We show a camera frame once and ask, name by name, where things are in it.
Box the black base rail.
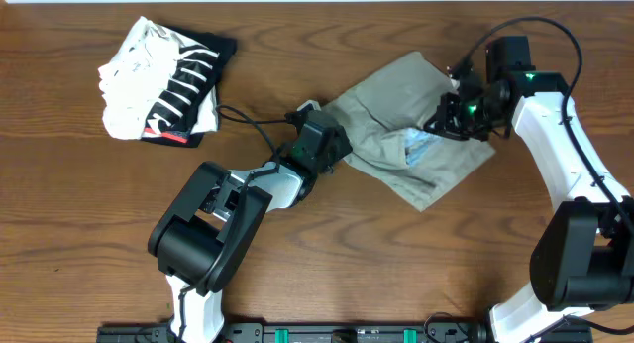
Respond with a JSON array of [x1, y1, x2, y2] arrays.
[[96, 321, 594, 343]]

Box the khaki green shorts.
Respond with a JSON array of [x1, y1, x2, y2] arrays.
[[323, 52, 495, 211]]

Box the black white striped garment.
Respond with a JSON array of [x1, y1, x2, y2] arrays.
[[142, 27, 238, 148]]

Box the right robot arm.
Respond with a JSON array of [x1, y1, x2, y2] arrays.
[[425, 70, 633, 342]]

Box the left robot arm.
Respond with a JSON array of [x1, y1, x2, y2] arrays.
[[148, 110, 352, 342]]

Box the white folded garment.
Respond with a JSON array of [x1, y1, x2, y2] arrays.
[[97, 16, 220, 141]]

